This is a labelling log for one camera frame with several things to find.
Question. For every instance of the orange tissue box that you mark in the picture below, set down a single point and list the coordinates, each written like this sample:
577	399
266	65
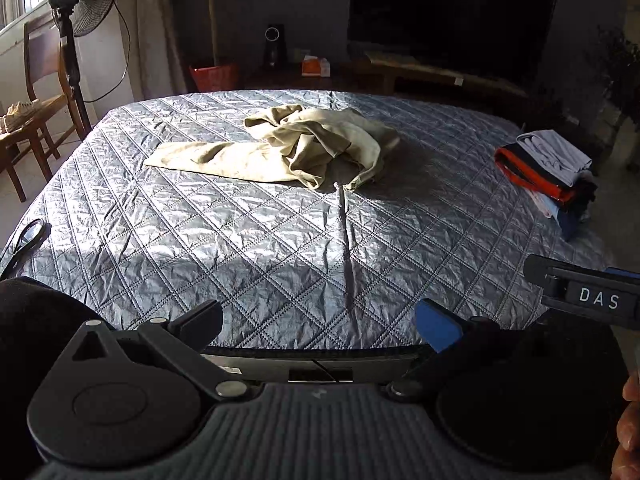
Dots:
312	67

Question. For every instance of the beige sweatshirt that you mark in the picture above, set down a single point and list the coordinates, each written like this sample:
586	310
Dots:
320	140

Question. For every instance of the light blue folded garment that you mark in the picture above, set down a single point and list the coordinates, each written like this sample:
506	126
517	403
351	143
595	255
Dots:
567	222

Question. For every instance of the light curtain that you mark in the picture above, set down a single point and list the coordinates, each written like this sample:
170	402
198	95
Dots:
155	35

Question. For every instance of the grey folded garment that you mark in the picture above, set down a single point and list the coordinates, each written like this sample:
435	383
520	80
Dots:
555	152

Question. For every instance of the dark folded garment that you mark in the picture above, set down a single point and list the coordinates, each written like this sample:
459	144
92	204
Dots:
585	195

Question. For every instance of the black flat television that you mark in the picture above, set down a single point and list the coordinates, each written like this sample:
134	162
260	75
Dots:
450	10

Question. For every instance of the wooden chair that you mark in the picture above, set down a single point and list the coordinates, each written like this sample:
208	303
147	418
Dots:
45	60

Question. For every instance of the cream canvas sneaker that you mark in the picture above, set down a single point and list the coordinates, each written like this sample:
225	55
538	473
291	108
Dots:
27	111
9	124

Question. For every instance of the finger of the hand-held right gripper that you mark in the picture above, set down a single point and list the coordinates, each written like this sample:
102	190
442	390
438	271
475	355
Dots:
555	266

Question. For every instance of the silver quilted bedspread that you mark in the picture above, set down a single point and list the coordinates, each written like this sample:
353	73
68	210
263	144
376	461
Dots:
200	240

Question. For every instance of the dark leafy plant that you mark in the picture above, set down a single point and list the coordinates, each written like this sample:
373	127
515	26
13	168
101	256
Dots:
622	70

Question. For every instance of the wooden bench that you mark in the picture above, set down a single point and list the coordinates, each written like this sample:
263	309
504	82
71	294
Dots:
425	67

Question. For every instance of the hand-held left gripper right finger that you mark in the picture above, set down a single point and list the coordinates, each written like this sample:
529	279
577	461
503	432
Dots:
437	322

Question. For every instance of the person's right hand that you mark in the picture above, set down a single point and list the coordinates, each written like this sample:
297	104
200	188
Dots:
631	430

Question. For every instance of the red plant pot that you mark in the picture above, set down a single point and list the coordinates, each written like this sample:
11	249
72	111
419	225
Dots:
215	79

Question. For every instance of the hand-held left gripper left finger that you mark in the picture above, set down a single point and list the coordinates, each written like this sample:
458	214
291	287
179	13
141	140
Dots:
200	320

